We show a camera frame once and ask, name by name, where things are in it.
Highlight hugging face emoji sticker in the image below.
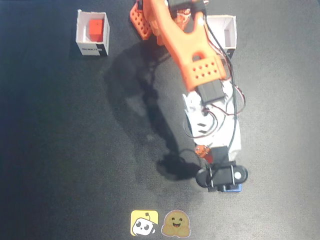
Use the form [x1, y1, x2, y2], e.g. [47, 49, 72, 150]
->
[161, 209, 191, 237]

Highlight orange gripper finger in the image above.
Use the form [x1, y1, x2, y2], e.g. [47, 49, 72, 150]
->
[194, 145, 215, 163]

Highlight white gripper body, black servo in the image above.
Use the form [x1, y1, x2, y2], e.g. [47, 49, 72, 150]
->
[185, 106, 243, 165]

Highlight blue cube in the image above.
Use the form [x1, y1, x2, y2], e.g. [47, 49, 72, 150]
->
[223, 183, 243, 194]

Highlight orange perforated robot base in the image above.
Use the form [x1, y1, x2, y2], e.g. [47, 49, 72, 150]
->
[129, 1, 154, 41]

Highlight black camera cable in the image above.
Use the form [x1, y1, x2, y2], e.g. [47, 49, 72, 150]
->
[197, 4, 239, 171]

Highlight yellow robot face sticker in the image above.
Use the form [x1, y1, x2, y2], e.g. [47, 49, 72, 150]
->
[130, 209, 159, 237]

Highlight red cube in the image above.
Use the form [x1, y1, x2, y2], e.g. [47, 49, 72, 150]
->
[88, 19, 105, 42]

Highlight red white black servo wires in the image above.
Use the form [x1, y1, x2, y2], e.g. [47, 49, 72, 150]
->
[172, 0, 246, 141]

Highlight white cardboard box, black label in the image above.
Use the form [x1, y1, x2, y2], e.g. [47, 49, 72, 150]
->
[205, 14, 237, 60]
[75, 9, 111, 57]

